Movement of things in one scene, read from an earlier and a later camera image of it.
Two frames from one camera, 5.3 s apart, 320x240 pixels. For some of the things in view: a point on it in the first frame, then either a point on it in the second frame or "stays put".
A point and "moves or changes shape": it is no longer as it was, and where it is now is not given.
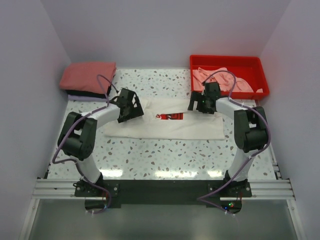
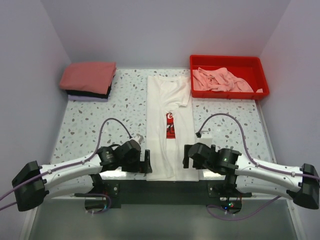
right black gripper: (197, 96) → (186, 159)
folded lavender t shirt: (71, 98) stays put
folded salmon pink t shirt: (91, 77) stays put
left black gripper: (136, 112) → (143, 166)
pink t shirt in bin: (228, 82) stays put
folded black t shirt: (104, 94) stays put
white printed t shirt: (169, 119) moves or changes shape
